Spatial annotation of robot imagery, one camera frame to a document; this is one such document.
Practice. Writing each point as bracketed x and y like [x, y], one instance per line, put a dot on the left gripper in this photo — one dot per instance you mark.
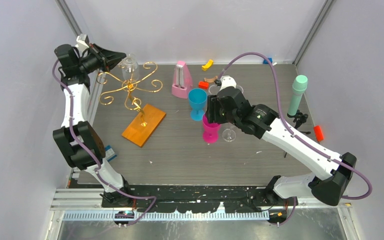
[107, 59]

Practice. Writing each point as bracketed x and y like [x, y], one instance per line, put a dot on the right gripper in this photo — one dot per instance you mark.
[213, 104]

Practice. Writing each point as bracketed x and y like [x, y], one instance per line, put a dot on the pink plastic wine glass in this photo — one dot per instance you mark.
[210, 131]

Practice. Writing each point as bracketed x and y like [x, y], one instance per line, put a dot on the clear wine glass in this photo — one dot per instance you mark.
[240, 88]
[229, 134]
[213, 89]
[130, 68]

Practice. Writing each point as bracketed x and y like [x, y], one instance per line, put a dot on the blue plastic wine glass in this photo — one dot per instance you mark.
[197, 100]

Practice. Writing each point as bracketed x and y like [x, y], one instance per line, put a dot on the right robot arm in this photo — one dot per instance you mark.
[331, 171]

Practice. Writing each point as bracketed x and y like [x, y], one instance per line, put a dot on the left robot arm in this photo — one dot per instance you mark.
[76, 139]

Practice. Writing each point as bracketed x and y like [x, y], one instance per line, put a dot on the orange wooden rack base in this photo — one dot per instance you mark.
[143, 125]

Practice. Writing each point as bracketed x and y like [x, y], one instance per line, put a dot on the tan arch block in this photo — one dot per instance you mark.
[210, 79]

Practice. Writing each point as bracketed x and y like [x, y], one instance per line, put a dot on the pink metronome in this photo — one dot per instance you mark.
[182, 82]

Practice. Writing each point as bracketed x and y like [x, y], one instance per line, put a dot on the yellow curved block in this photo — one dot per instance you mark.
[208, 65]

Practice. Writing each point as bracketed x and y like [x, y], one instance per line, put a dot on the blue block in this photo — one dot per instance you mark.
[267, 61]

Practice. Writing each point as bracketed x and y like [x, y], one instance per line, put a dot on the mint green microphone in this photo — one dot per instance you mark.
[299, 87]

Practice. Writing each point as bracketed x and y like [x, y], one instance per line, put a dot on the green blue toy bricks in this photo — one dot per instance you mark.
[109, 153]

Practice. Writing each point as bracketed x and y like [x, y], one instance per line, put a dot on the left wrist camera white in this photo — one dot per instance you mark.
[82, 43]

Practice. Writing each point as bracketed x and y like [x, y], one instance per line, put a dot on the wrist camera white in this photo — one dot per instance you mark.
[82, 43]
[225, 81]

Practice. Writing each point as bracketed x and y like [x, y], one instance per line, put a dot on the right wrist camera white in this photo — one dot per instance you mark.
[225, 81]

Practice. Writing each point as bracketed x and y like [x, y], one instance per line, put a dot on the gold wire glass rack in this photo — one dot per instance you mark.
[131, 102]

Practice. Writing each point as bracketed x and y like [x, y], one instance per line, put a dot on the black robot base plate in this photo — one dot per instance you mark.
[196, 199]

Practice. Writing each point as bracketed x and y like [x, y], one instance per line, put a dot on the orange red block by wall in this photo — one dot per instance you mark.
[318, 133]

